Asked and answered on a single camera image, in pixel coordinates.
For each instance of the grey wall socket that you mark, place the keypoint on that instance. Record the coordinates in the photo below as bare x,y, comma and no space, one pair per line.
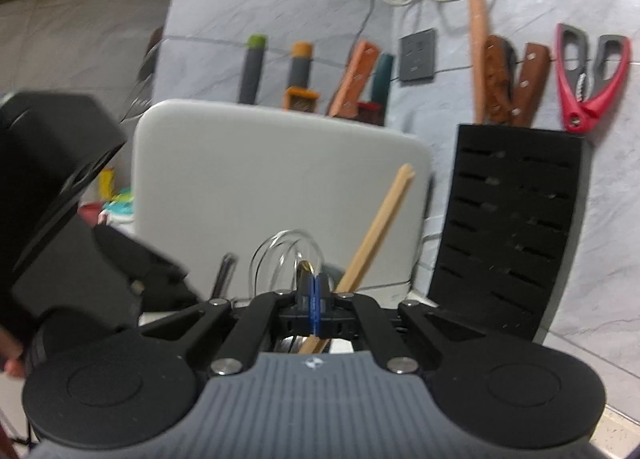
417,56

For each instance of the orange peeler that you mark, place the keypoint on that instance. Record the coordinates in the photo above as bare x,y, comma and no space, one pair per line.
301,100

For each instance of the yellow plastic item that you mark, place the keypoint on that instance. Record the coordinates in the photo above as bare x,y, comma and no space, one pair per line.
106,184

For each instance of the person's left hand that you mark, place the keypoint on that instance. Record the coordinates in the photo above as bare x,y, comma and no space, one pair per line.
10,356

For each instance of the gold spoon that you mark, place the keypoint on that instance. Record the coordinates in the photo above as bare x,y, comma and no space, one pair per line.
306,268

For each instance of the red kitchen scissors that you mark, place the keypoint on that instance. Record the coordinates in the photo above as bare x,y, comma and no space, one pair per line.
580,104

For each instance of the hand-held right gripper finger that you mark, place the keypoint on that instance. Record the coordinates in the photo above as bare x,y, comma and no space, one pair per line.
311,306
318,306

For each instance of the red tool head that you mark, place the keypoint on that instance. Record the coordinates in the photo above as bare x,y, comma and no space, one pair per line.
371,113

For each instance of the black knife block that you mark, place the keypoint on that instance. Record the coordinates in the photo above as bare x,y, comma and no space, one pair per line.
510,219

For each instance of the teal plastic item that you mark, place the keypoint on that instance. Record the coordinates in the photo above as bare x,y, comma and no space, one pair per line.
120,201

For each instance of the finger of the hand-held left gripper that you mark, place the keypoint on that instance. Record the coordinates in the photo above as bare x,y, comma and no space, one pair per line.
145,264

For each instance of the white countertop appliance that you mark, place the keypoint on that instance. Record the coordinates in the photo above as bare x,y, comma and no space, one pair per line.
275,164

